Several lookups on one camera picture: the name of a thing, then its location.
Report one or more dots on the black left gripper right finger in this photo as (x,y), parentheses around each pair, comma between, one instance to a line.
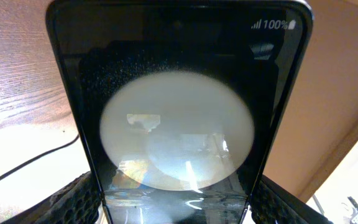
(270,203)

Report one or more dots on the black flip smartphone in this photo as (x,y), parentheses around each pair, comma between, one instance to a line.
(177,103)

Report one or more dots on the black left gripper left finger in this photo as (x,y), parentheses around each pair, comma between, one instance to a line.
(77,202)

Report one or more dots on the brown wooden side panel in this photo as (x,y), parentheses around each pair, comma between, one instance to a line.
(320,124)

